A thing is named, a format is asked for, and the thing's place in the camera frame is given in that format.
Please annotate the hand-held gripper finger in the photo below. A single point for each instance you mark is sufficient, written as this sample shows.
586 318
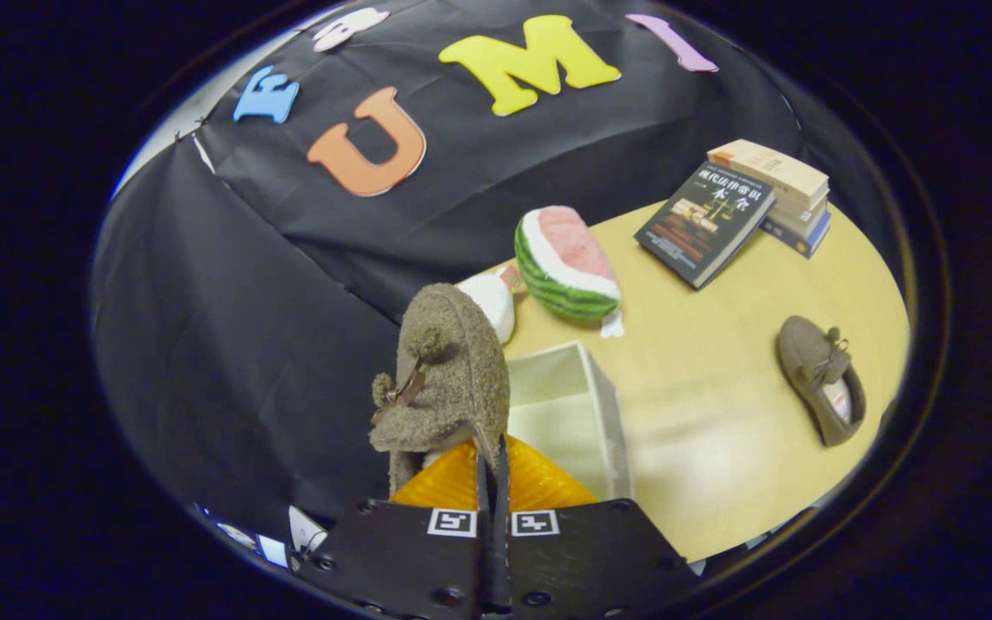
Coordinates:
503 517
486 517

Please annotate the grey storage box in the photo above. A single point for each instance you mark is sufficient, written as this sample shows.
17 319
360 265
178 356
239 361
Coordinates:
565 422

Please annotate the brown fuzzy shoe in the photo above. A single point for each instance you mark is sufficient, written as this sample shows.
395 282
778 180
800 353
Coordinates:
453 379
810 362

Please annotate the white paper sheet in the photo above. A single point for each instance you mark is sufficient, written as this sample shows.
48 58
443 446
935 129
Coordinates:
306 530

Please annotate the white plush toy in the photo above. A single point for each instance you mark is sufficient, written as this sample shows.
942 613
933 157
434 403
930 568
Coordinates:
496 306

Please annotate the watermelon slice plush toy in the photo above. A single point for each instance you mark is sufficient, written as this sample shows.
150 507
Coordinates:
569 267

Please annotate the black cover book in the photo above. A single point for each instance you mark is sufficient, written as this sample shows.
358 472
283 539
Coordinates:
703 224

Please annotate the blue cover book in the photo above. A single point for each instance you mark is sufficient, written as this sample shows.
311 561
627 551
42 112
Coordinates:
802 241

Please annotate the cream book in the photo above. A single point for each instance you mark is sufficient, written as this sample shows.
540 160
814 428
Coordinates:
806 215

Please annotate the beige cover book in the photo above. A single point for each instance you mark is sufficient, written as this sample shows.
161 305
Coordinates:
771 168

